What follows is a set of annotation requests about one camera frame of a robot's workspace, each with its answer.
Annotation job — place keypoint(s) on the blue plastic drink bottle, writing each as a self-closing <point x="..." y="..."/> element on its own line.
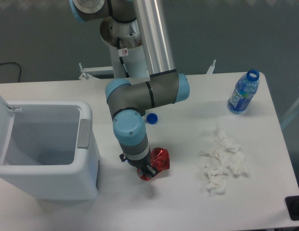
<point x="245" y="88"/>

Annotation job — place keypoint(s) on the white frame at right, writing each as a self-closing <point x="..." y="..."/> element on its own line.
<point x="290" y="114"/>

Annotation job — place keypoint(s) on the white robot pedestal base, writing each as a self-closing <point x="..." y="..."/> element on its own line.
<point x="126" y="52"/>

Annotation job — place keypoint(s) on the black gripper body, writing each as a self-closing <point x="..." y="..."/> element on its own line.
<point x="137" y="163"/>

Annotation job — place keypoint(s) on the white open trash bin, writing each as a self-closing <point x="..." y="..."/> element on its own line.
<point x="48" y="149"/>

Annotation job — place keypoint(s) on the crumpled white tissue pile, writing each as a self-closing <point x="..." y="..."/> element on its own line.
<point x="228" y="158"/>

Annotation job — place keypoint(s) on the black device at edge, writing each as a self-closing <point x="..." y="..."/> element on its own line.
<point x="292" y="203"/>

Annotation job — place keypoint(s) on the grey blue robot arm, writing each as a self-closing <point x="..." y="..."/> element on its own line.
<point x="129" y="98"/>

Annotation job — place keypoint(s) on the crushed red can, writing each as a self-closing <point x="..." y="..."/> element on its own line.
<point x="159" y="159"/>

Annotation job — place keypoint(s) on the blue bottle cap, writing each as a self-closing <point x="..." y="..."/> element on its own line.
<point x="152" y="118"/>

